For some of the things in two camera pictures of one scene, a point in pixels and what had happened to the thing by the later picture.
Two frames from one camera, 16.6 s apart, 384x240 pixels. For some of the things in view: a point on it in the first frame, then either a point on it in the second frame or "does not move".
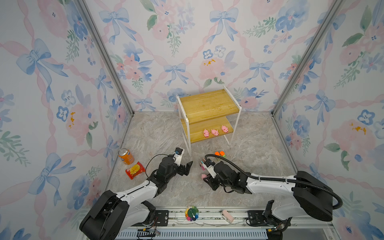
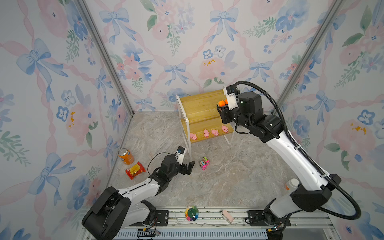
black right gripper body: (215, 183) -> (235, 115)
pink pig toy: (215, 132) does not move
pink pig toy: (224, 129) does not move
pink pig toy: (206, 133) does not move
